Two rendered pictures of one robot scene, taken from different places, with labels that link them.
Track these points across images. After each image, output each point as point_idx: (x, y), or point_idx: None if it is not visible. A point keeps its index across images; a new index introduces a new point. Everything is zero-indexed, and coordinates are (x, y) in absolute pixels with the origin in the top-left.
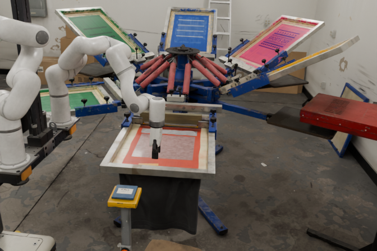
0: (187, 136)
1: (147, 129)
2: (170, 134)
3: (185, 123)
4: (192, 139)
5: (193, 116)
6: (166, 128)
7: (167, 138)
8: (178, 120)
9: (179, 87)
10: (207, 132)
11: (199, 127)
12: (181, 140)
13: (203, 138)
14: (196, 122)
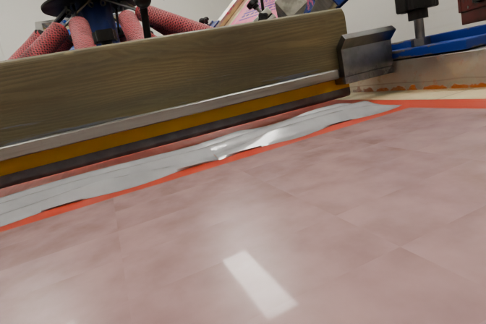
0: (364, 121)
1: (8, 197)
2: (235, 157)
3: (271, 81)
4: (443, 112)
5: (305, 19)
6: (164, 152)
7: (256, 177)
8: (224, 74)
9: None
10: (401, 92)
11: (352, 79)
12: (391, 138)
13: (461, 94)
14: (327, 56)
